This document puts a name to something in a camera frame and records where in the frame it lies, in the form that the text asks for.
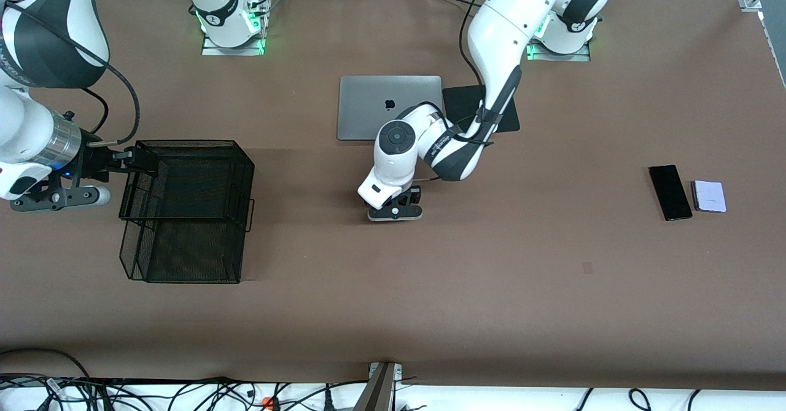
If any black slab smartphone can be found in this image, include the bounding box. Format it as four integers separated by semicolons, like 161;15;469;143
649;165;693;222

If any white lavender card box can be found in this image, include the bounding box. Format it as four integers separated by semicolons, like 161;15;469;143
692;181;727;213

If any grey closed laptop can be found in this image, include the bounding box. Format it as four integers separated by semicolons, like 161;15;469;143
337;76;444;141

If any black mouse pad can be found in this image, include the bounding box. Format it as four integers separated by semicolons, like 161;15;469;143
442;83;521;136

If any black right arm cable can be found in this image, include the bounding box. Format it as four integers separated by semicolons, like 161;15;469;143
0;0;142;147

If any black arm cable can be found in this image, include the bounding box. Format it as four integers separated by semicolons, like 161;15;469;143
0;0;142;147
424;0;495;181

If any black wire mesh tray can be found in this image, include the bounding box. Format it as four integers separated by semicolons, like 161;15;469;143
118;139;255;284

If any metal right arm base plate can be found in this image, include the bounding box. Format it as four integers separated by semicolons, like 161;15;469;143
201;35;266;57

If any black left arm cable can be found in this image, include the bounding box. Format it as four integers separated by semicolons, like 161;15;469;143
424;0;495;181

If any grey metal table bracket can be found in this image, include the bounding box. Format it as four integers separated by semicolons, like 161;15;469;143
355;362;403;411

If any thick black cable loop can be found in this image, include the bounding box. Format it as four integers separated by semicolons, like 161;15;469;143
0;348;93;411

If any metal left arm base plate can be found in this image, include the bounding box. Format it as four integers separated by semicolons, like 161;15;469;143
526;42;591;63

